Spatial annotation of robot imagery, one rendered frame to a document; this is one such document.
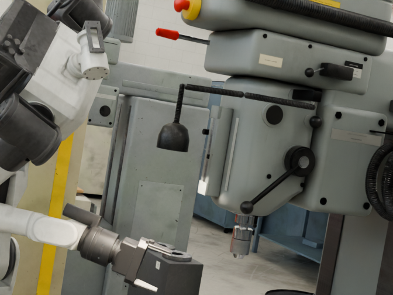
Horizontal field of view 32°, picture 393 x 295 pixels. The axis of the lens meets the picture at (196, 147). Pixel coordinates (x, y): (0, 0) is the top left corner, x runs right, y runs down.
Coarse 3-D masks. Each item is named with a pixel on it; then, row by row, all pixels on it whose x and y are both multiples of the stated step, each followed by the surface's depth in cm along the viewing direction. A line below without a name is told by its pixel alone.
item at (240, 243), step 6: (234, 234) 163; (240, 234) 162; (246, 234) 162; (234, 240) 163; (240, 240) 162; (246, 240) 163; (234, 246) 163; (240, 246) 162; (246, 246) 163; (234, 252) 163; (240, 252) 163; (246, 252) 163
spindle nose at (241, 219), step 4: (236, 216) 163; (240, 216) 162; (244, 216) 162; (236, 220) 163; (240, 220) 162; (244, 220) 162; (248, 220) 162; (252, 220) 163; (244, 224) 162; (248, 224) 162; (252, 224) 163
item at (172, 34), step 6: (156, 30) 160; (162, 30) 159; (168, 30) 160; (174, 30) 161; (162, 36) 160; (168, 36) 160; (174, 36) 161; (180, 36) 162; (186, 36) 162; (198, 42) 164; (204, 42) 165
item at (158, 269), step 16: (144, 256) 205; (160, 256) 200; (176, 256) 197; (144, 272) 204; (160, 272) 196; (176, 272) 194; (192, 272) 198; (128, 288) 212; (160, 288) 195; (176, 288) 195; (192, 288) 198
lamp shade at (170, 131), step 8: (168, 128) 150; (176, 128) 150; (184, 128) 151; (160, 136) 151; (168, 136) 149; (176, 136) 149; (184, 136) 150; (160, 144) 150; (168, 144) 149; (176, 144) 149; (184, 144) 150
